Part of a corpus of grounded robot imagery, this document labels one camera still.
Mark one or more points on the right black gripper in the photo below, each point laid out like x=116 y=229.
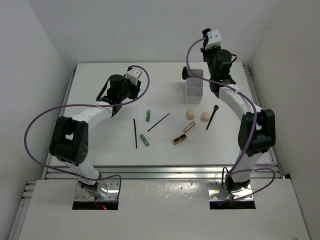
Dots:
x=206 y=51

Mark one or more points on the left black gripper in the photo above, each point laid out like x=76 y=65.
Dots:
x=135 y=89

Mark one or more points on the black fan makeup brush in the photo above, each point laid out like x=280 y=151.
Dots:
x=185 y=73

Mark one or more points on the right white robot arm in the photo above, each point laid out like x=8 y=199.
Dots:
x=257 y=131

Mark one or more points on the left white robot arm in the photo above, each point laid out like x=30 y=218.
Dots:
x=70 y=140

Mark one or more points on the beige makeup sponge right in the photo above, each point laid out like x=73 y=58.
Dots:
x=205 y=116

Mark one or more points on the beige makeup sponge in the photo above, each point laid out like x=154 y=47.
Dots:
x=205 y=116
x=190 y=114

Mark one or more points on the beige makeup sponge left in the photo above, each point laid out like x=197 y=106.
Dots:
x=190 y=114

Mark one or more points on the green lip balm tube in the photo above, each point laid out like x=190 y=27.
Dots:
x=144 y=140
x=148 y=115

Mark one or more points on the white compartment organizer box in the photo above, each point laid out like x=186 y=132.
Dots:
x=193 y=90

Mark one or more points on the small black angled brush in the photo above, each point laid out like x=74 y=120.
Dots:
x=216 y=107

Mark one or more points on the rose gold lipstick tube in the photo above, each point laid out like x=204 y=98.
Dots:
x=189 y=127

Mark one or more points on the black gold lipstick case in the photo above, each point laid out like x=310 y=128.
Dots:
x=179 y=139

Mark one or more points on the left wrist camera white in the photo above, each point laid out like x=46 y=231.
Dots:
x=133 y=75

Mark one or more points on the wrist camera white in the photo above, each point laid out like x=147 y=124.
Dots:
x=133 y=75
x=213 y=39

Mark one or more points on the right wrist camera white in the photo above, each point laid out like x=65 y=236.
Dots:
x=213 y=39

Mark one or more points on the aluminium table frame rail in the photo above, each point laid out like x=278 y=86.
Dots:
x=168 y=172

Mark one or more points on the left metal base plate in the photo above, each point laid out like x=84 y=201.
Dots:
x=102 y=191

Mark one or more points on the metal base plate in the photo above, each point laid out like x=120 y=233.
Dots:
x=102 y=191
x=217 y=193

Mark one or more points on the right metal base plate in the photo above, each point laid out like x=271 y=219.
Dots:
x=217 y=193

